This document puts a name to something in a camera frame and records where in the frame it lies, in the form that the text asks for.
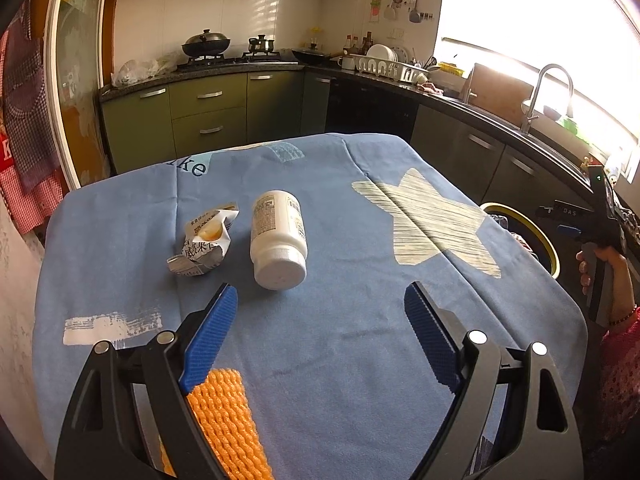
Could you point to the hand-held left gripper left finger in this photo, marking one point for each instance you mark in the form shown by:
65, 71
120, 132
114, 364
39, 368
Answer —
210, 340

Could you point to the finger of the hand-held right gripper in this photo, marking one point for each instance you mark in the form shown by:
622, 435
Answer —
570, 231
562, 210

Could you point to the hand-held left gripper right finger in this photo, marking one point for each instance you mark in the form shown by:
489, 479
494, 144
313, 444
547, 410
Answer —
430, 340

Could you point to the yellow rimmed waste bin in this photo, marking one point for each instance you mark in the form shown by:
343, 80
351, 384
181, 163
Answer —
537, 240

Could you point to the orange foam fruit net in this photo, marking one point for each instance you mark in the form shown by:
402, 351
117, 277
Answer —
225, 420

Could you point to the white snack wrapper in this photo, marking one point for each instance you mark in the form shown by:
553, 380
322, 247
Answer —
205, 250

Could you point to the white pill bottle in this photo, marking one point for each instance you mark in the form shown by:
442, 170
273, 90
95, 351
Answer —
277, 240

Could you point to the person's right hand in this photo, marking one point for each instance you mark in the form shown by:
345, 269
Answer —
622, 285

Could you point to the green sink cabinet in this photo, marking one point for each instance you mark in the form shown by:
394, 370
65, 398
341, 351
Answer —
465, 150

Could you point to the steel kitchen faucet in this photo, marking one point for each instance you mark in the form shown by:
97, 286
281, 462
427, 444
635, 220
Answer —
532, 95

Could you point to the blue printed tablecloth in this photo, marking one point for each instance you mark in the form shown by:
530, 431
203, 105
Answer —
340, 260

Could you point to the wooden cutting board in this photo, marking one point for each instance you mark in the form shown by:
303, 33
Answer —
500, 92

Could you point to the pink dish cloth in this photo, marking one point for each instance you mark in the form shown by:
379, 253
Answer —
430, 88

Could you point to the yellow container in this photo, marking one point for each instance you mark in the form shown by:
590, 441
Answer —
451, 68

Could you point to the green cabinet drawer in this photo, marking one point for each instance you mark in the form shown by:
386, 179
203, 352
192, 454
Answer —
207, 94
210, 130

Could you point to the black built-in dishwasher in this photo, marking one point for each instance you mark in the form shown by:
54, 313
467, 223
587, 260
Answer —
370, 107

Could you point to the green base cabinet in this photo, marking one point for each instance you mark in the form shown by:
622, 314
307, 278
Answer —
135, 130

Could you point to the white dish rack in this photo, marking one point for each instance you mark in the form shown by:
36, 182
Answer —
387, 70

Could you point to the red checkered apron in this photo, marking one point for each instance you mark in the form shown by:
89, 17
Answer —
20, 200

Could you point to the stack of white plates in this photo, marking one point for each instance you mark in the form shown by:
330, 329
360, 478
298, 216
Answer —
381, 53

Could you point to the grey hanging ladle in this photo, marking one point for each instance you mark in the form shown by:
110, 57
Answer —
415, 14

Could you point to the row of sauce bottles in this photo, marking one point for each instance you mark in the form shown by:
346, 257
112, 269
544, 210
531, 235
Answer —
360, 46

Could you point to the white mug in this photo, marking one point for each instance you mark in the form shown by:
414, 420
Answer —
347, 62

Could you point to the dark stone countertop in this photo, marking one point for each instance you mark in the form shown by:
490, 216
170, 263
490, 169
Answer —
135, 89

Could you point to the white hanging spatula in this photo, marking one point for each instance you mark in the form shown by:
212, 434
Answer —
391, 11

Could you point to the pink green hanging tool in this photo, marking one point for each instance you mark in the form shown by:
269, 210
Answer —
376, 5

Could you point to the crumpled plastic bag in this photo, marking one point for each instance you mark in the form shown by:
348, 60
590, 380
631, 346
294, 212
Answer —
140, 71

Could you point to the black gas stove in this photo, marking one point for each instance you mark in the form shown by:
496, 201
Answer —
230, 60

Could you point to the glass sliding door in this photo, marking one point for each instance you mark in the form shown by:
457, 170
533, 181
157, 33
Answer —
75, 85

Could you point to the purple checkered apron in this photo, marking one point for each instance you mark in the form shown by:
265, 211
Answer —
30, 110

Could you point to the black frying pan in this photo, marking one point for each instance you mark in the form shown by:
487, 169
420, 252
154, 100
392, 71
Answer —
312, 56

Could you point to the black wok with lid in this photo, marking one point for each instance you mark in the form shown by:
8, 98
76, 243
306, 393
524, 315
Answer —
206, 45

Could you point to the dark metal kettle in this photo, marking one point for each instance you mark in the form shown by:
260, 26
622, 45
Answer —
261, 44

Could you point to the white wall socket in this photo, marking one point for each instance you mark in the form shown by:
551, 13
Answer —
397, 35

